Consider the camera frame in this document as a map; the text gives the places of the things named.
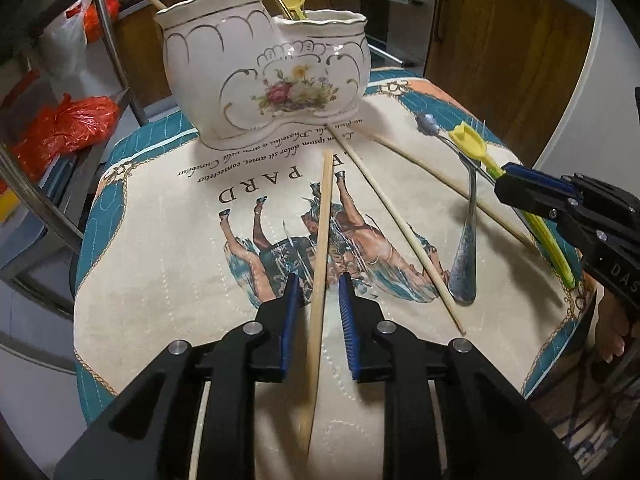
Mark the white floral ceramic utensil holder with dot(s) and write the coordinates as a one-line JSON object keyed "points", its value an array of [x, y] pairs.
{"points": [[215, 60]]}

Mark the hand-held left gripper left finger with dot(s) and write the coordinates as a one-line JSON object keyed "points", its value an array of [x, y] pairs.
{"points": [[290, 330]]}

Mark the yellow plastic spoon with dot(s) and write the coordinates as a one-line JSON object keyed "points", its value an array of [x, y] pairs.
{"points": [[467, 142], [292, 0]]}

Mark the silver flower-head spoon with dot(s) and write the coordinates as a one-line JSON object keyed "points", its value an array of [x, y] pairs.
{"points": [[462, 260]]}

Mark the stainless steel shelf rack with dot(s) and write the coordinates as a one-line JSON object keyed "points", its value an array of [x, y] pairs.
{"points": [[112, 45]]}

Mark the person's right hand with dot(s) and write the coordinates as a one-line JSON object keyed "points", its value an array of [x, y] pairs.
{"points": [[610, 332]]}

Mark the built-in oven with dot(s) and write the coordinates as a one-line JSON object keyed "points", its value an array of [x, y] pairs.
{"points": [[400, 25]]}

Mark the wooden cabinet end panel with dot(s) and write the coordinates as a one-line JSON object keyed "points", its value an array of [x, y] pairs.
{"points": [[500, 35]]}

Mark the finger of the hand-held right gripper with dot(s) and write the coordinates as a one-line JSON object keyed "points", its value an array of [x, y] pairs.
{"points": [[540, 177], [525, 192]]}

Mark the plaid patterned clothing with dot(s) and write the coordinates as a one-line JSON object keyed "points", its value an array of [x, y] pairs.
{"points": [[565, 410]]}

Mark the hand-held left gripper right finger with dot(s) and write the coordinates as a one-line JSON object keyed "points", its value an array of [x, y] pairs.
{"points": [[350, 330]]}

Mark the white plastic bag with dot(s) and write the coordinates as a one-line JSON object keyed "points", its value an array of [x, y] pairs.
{"points": [[65, 35]]}

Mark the orange-red plastic bag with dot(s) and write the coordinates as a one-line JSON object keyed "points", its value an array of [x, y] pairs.
{"points": [[75, 120]]}

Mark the blue flat box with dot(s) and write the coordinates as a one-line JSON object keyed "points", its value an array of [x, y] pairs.
{"points": [[60, 175]]}

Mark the printed quilted tablecloth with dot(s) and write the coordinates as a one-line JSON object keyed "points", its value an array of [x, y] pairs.
{"points": [[175, 240]]}

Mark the red plastic bag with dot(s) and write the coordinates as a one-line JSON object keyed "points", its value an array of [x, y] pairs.
{"points": [[100, 17]]}

